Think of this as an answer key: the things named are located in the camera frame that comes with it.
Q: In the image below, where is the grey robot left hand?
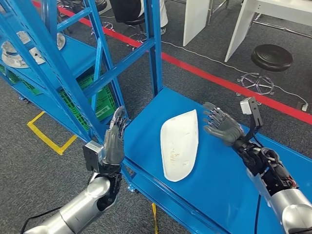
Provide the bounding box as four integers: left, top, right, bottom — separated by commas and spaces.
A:
103, 106, 128, 165

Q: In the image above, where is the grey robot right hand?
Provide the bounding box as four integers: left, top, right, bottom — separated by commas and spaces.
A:
202, 101, 245, 147

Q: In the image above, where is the white plastic shell part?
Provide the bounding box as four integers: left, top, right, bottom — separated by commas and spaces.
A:
160, 109, 199, 182

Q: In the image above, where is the blue metal shelf rack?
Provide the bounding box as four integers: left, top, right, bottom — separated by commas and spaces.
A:
0, 0, 129, 143
0, 0, 312, 234

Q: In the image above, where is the round silver metal part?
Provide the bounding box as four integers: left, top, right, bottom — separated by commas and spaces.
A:
1, 30, 66, 69

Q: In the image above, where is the green plastic crate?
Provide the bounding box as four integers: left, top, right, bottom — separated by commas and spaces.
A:
0, 64, 42, 97
58, 72, 118, 133

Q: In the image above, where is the yellow floor tape square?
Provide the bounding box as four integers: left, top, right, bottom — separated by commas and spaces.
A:
26, 111, 77, 156
151, 202, 159, 234

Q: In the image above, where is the white desk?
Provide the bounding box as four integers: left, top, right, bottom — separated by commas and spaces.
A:
183, 0, 211, 47
224, 0, 312, 63

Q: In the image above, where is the person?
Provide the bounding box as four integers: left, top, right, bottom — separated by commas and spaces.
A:
110, 0, 168, 36

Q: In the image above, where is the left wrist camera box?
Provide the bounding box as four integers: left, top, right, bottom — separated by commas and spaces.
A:
83, 140, 106, 173

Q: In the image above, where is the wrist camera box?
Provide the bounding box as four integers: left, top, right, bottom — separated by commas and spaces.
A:
83, 140, 106, 173
240, 97, 263, 130

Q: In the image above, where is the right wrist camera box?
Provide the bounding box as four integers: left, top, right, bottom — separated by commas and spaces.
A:
240, 97, 263, 130

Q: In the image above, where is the dark right arm cable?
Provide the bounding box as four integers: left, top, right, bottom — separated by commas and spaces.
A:
254, 194, 261, 234

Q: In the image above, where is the white floor cable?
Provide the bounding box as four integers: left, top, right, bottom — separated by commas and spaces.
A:
161, 40, 309, 113

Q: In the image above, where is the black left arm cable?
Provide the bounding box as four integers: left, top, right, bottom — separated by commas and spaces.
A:
20, 206, 63, 234

